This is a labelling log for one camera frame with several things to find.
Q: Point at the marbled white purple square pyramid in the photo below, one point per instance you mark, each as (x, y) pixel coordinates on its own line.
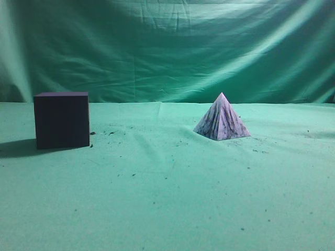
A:
(221, 122)

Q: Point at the dark purple cube block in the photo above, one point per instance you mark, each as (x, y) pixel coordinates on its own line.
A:
(62, 120)

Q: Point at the green table cloth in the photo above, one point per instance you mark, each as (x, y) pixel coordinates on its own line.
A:
(148, 182)

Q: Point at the green backdrop cloth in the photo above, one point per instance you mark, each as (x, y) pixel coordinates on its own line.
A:
(169, 51)

